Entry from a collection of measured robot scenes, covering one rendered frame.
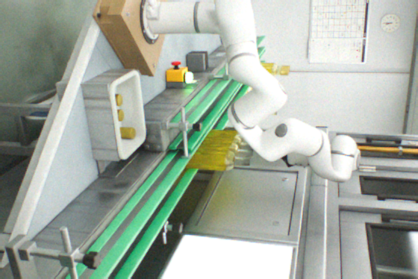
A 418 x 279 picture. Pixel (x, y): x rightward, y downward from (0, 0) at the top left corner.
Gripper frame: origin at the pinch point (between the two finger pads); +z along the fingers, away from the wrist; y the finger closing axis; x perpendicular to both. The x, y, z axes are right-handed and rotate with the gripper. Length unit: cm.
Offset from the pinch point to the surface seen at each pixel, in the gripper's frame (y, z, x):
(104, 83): 36, 24, 49
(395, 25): -56, 66, -578
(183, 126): 16.8, 16.5, 28.8
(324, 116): -205, 167, -547
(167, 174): 5.9, 15.9, 39.7
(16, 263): 17, 6, 94
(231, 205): -11.8, 5.3, 23.1
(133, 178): 8, 20, 49
